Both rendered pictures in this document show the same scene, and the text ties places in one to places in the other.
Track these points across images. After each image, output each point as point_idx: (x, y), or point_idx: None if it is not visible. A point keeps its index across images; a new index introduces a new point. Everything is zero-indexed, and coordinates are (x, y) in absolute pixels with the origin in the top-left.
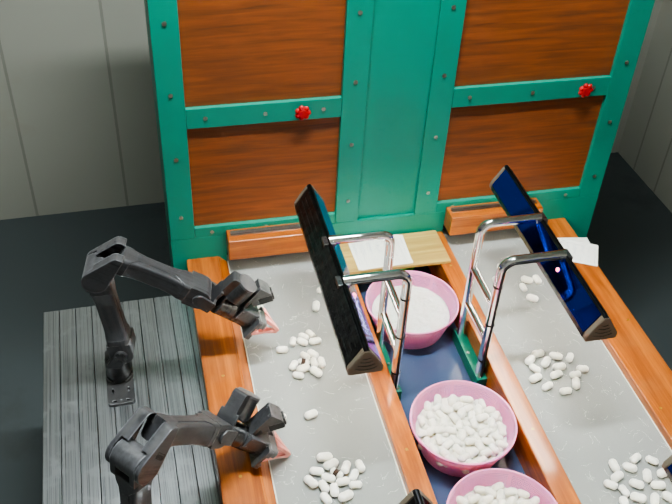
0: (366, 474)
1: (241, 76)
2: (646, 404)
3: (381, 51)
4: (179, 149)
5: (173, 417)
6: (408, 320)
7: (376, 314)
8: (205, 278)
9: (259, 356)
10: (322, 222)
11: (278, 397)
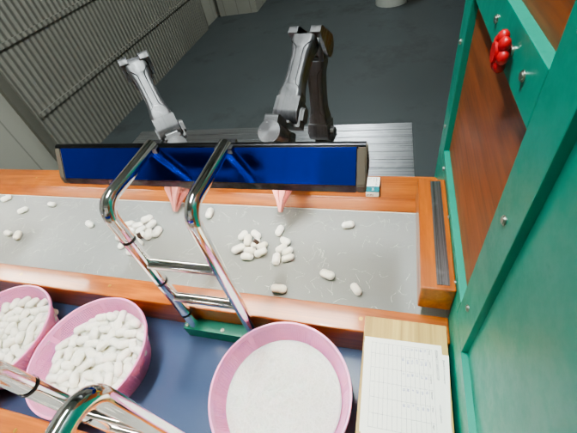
0: (125, 256)
1: None
2: None
3: None
4: (464, 26)
5: (142, 74)
6: (267, 383)
7: (295, 345)
8: (293, 108)
9: (283, 216)
10: (263, 143)
11: (232, 219)
